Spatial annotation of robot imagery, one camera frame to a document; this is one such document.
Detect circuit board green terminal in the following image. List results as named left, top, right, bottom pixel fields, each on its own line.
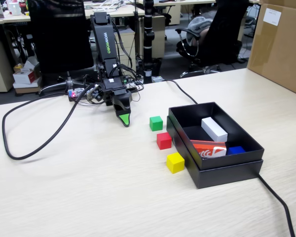
left=124, top=77, right=144, bottom=91

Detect black pole white rings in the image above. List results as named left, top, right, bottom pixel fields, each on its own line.
left=142, top=0, right=161, bottom=78

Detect black power cable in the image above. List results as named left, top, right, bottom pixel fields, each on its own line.
left=160, top=79, right=296, bottom=237

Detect yellow cube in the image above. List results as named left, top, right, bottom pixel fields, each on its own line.
left=166, top=152, right=185, bottom=174

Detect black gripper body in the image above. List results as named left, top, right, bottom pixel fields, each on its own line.
left=102, top=78, right=132, bottom=106

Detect large cardboard box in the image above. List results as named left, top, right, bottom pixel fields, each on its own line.
left=246, top=0, right=296, bottom=98

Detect black mesh office chair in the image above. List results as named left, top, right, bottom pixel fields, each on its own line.
left=27, top=0, right=99, bottom=96

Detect beige office desk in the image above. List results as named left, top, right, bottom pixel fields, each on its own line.
left=0, top=9, right=32, bottom=27
left=84, top=3, right=145, bottom=18

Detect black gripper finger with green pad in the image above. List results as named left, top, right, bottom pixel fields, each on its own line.
left=113, top=105, right=131, bottom=127

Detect green cube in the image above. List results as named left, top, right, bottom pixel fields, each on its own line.
left=149, top=115, right=163, bottom=131

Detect brown flat carton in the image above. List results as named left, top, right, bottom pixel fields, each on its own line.
left=14, top=82, right=42, bottom=94

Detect small white red carton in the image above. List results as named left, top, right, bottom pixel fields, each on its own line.
left=12, top=68, right=41, bottom=85

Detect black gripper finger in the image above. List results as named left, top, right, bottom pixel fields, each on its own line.
left=112, top=93, right=133, bottom=113

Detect orange white carton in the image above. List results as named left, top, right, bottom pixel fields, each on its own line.
left=189, top=139, right=227, bottom=160

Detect circuit board red LED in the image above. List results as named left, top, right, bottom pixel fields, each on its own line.
left=68, top=87, right=92, bottom=102

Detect grey cloth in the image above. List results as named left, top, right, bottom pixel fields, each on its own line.
left=187, top=16, right=214, bottom=47

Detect blue cube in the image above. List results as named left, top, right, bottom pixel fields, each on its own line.
left=225, top=146, right=246, bottom=156

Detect white open carton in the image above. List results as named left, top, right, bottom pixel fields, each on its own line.
left=22, top=56, right=40, bottom=72

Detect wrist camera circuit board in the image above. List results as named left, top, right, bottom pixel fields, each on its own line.
left=86, top=83, right=103, bottom=103

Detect black box tray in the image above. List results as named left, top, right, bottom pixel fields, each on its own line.
left=168, top=101, right=265, bottom=171

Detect black open box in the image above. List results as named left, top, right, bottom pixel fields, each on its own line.
left=166, top=116, right=264, bottom=190

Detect red cube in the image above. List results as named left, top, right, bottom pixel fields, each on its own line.
left=156, top=132, right=173, bottom=150

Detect black camera cable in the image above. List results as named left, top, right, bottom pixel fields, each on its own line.
left=1, top=83, right=96, bottom=160

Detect white rectangular box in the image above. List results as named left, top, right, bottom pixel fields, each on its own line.
left=201, top=117, right=229, bottom=143

